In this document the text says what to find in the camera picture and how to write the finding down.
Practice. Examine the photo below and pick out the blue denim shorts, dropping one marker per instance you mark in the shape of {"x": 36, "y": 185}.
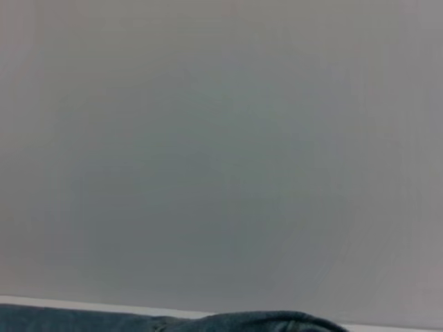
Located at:
{"x": 104, "y": 320}

